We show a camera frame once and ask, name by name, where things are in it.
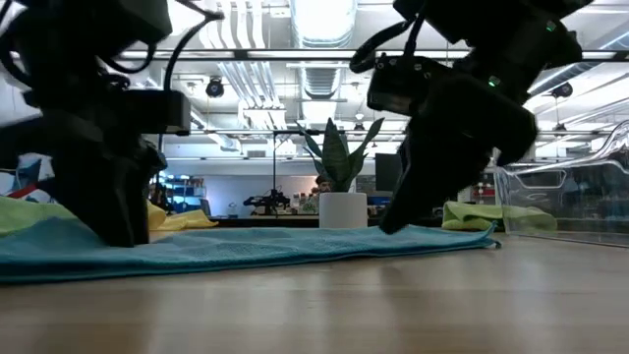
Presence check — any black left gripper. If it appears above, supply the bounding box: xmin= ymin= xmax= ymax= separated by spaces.
xmin=0 ymin=88 xmax=168 ymax=247

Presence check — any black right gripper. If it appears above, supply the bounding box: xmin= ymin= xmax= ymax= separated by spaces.
xmin=380 ymin=58 xmax=540 ymax=232

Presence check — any lime microfiber towel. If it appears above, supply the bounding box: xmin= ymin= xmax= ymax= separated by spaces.
xmin=441 ymin=201 xmax=558 ymax=234

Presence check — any yellow microfiber towel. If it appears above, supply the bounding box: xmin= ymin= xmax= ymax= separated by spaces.
xmin=145 ymin=200 xmax=220 ymax=232

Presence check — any green microfiber towel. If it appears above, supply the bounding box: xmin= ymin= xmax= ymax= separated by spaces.
xmin=0 ymin=196 xmax=83 ymax=238

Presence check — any blue microfiber towel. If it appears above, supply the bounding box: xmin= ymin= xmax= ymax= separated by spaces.
xmin=0 ymin=215 xmax=503 ymax=286

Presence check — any red and white device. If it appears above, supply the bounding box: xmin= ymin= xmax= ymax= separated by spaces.
xmin=474 ymin=181 xmax=496 ymax=204

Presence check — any black monitor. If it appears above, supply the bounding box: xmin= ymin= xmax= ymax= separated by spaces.
xmin=374 ymin=152 xmax=405 ymax=193

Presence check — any blue storage shelf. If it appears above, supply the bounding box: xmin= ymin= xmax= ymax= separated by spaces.
xmin=164 ymin=174 xmax=207 ymax=213

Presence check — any white plant pot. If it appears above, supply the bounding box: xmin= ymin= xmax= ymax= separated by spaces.
xmin=318 ymin=192 xmax=370 ymax=229

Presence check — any blue and red machine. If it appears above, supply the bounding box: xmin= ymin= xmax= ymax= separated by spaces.
xmin=0 ymin=154 xmax=55 ymax=201

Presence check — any green snake plant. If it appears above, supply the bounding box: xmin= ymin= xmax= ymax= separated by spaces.
xmin=294 ymin=116 xmax=386 ymax=194

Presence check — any clear plastic bin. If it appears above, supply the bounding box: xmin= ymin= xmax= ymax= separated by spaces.
xmin=492 ymin=120 xmax=629 ymax=249

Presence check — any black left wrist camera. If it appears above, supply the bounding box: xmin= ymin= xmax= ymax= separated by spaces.
xmin=122 ymin=89 xmax=193 ymax=137

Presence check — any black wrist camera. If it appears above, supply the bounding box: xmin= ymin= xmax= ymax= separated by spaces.
xmin=367 ymin=53 xmax=446 ymax=118
xmin=122 ymin=89 xmax=193 ymax=137

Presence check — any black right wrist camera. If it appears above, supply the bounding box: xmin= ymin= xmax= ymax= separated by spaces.
xmin=367 ymin=53 xmax=446 ymax=118

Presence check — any black right camera cable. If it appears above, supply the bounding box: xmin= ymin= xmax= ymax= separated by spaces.
xmin=349 ymin=9 xmax=429 ymax=75

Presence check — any black camera cable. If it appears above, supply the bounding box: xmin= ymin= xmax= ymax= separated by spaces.
xmin=349 ymin=9 xmax=429 ymax=75
xmin=97 ymin=0 xmax=226 ymax=94

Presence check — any black aluminium rig frame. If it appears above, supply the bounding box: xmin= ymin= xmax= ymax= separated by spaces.
xmin=117 ymin=48 xmax=629 ymax=62

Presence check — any black left camera cable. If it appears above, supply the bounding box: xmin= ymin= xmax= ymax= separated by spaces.
xmin=97 ymin=0 xmax=226 ymax=94

